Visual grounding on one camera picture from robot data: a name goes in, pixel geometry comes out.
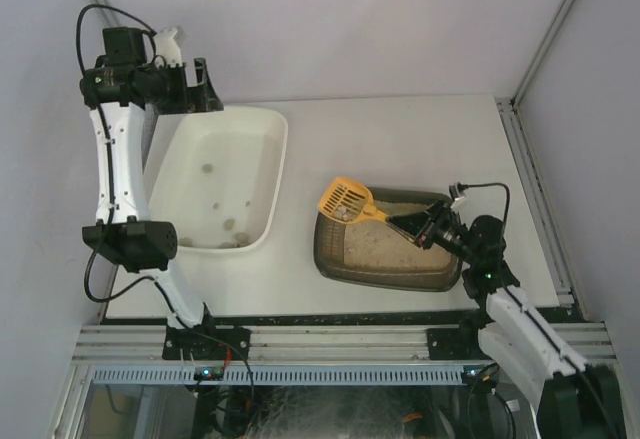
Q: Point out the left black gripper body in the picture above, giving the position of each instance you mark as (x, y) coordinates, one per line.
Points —
(185, 87)

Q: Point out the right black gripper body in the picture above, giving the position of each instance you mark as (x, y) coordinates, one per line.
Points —
(425, 229)

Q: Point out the dark grey litter box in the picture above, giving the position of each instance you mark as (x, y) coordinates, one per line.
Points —
(372, 254)

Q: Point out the yellow litter scoop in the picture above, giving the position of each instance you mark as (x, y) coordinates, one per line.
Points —
(349, 202)

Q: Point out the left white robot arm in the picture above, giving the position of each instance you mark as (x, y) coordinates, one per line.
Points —
(140, 68)

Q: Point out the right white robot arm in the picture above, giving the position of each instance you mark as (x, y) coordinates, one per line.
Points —
(571, 397)

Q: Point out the white plastic tub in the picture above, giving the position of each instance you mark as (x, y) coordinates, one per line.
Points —
(247, 148)

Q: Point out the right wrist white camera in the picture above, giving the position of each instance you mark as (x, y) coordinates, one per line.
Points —
(457, 192)

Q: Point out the wrist white camera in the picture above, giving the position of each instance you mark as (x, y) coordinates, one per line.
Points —
(168, 43)
(457, 192)

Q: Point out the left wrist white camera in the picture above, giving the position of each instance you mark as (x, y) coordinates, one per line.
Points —
(168, 43)

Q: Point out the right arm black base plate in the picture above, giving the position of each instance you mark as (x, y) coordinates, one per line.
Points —
(449, 344)

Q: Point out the grey slotted cable duct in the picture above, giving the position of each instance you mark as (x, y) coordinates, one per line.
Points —
(290, 375)

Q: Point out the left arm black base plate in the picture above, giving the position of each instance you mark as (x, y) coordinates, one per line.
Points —
(223, 343)

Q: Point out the aluminium mounting rail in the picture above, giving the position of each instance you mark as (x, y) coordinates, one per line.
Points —
(269, 345)

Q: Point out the aluminium frame post right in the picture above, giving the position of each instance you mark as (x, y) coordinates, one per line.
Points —
(552, 32)

